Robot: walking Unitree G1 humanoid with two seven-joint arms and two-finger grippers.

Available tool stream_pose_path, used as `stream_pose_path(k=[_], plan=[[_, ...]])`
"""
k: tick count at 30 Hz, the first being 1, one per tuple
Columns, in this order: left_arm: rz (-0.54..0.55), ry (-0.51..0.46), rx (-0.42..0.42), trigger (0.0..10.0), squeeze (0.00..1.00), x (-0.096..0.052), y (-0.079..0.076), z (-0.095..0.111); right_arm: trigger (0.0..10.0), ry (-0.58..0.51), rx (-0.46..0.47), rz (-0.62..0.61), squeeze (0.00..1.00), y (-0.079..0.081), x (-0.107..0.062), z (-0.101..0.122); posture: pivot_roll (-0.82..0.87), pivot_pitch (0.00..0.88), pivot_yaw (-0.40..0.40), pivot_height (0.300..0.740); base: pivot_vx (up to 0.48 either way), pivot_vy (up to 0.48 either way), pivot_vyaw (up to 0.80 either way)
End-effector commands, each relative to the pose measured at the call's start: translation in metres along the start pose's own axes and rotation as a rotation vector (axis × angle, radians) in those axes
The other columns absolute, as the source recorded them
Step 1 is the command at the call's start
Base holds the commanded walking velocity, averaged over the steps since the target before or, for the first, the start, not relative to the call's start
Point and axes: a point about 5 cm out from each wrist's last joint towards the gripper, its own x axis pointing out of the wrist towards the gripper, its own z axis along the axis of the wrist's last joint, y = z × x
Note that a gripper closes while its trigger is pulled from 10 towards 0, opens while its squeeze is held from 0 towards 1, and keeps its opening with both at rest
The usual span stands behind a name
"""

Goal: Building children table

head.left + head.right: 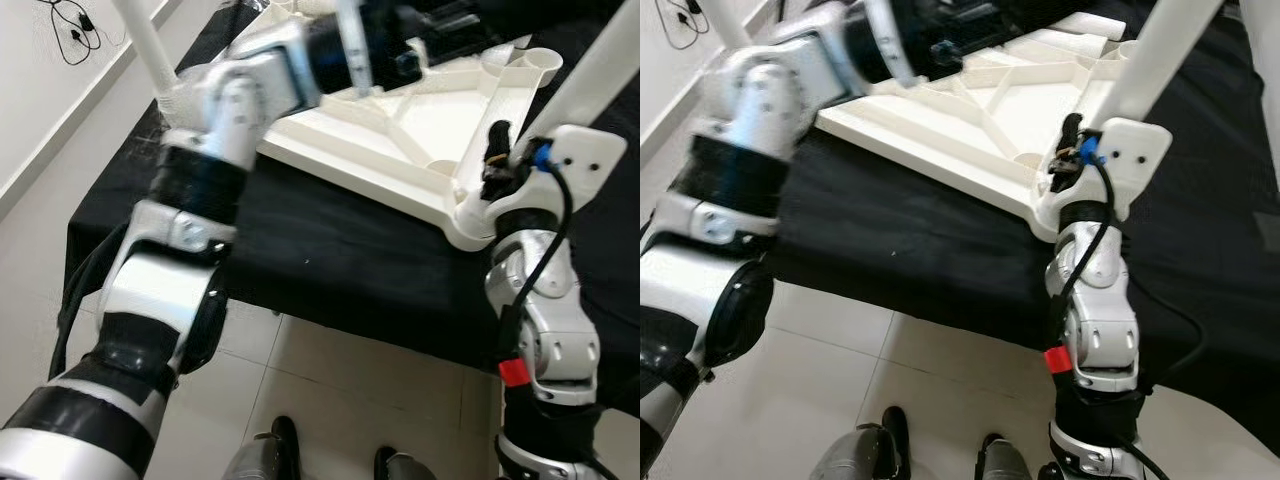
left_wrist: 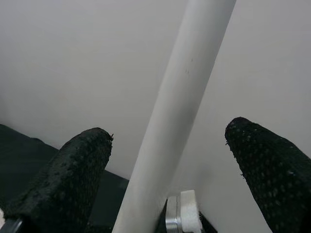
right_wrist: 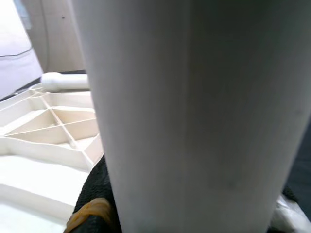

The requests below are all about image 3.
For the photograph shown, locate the white plastic table leg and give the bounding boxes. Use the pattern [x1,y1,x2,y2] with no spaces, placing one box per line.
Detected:
[71,0,311,233]
[40,72,90,93]

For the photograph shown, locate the yellow rubber band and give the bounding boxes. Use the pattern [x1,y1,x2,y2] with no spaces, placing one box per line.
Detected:
[65,197,112,233]

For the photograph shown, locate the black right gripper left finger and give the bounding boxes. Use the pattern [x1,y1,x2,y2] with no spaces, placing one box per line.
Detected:
[64,157,122,233]

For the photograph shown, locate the black table cloth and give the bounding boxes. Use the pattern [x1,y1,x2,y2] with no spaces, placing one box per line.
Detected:
[281,135,311,207]

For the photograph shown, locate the white tape wrap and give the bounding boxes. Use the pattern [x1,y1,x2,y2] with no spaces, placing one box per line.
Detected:
[268,196,311,233]

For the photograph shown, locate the white plastic table top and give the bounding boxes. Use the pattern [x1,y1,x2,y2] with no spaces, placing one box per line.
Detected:
[0,82,105,233]

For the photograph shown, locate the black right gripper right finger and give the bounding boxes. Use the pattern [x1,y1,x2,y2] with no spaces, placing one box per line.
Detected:
[267,186,311,233]

